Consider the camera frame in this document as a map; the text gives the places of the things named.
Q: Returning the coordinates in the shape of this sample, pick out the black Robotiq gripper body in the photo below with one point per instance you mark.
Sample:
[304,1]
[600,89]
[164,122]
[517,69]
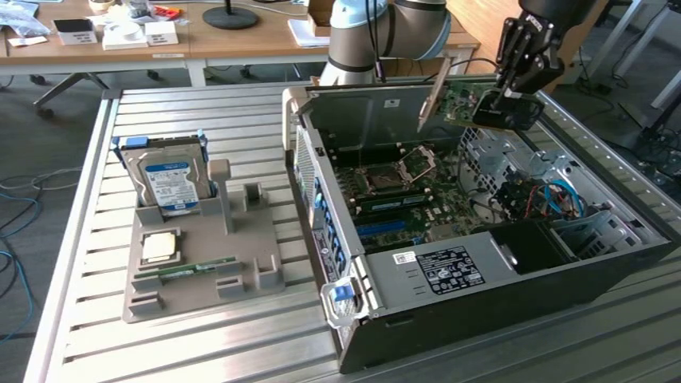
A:
[542,24]

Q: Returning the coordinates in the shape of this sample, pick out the green graphics card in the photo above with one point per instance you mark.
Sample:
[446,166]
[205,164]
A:
[457,103]

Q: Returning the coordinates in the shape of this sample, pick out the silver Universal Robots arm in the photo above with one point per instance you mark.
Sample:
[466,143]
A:
[414,28]

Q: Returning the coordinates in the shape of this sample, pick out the metal disk bay cage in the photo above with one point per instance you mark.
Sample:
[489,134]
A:
[494,159]

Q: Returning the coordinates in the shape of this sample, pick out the metal socket cover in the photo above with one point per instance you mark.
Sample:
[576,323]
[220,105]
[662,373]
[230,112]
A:
[420,163]

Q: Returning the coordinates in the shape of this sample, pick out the green motherboard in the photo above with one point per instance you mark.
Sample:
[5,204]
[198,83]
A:
[452,207]

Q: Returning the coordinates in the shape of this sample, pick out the CPU socket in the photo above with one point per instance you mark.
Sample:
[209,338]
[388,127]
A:
[382,179]

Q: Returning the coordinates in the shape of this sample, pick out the installed RAM stick white label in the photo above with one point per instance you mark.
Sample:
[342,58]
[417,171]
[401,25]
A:
[393,204]

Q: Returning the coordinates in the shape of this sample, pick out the brown cardboard box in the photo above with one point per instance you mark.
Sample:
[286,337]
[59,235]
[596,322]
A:
[318,14]

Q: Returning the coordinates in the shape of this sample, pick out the white paper stack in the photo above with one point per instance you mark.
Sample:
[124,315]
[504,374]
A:
[305,36]

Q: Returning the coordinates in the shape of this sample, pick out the black plastic case clip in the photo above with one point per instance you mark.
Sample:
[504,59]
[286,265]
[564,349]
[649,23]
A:
[318,151]

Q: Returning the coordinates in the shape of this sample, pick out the long expansion slot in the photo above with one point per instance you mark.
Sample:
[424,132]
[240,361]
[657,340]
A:
[382,229]

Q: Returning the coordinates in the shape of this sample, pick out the wooden office desk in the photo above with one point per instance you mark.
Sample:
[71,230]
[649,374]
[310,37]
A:
[265,44]
[80,54]

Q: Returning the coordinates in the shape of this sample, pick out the black round lamp base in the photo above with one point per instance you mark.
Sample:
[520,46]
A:
[230,20]

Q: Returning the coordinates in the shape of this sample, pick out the grey power supply unit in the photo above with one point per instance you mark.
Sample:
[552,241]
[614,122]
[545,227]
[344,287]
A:
[388,279]

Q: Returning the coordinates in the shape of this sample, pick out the black open PC case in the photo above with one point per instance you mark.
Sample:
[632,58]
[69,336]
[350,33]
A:
[478,319]

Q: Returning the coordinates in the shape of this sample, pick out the blue latch tab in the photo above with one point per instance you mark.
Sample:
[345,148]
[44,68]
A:
[341,293]

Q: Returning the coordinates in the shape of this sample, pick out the red orange small tool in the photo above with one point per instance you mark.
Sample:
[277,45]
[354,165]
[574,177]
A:
[169,12]

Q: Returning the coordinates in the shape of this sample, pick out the plain white box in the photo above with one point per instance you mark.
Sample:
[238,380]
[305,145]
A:
[161,34]

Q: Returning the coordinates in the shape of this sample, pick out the hard disk blue caddy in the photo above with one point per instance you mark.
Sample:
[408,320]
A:
[169,179]

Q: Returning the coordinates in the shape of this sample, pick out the grey parts rack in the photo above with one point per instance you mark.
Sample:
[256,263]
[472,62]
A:
[212,247]

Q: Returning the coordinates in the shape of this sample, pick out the flat white box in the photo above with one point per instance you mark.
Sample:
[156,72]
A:
[124,44]

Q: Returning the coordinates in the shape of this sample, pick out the white tape roll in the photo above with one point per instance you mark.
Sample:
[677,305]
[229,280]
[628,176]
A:
[123,30]

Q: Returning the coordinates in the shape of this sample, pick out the silver CPU chip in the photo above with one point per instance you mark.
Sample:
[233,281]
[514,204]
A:
[160,247]

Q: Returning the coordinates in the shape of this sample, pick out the green RAM stick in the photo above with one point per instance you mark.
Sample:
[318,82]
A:
[180,271]

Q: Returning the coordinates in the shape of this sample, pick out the beige tape roll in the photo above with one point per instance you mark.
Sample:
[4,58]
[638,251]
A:
[100,5]

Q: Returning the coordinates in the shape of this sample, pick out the white box black top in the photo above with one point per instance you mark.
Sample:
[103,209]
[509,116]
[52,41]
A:
[80,38]

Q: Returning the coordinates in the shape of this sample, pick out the white label card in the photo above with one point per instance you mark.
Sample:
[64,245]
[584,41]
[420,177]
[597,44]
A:
[27,41]

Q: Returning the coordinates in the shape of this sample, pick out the clear plastic bag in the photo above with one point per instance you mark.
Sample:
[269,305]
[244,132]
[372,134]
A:
[21,20]

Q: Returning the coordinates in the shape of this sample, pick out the metal disk bay bracket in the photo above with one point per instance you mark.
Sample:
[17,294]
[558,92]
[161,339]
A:
[601,235]

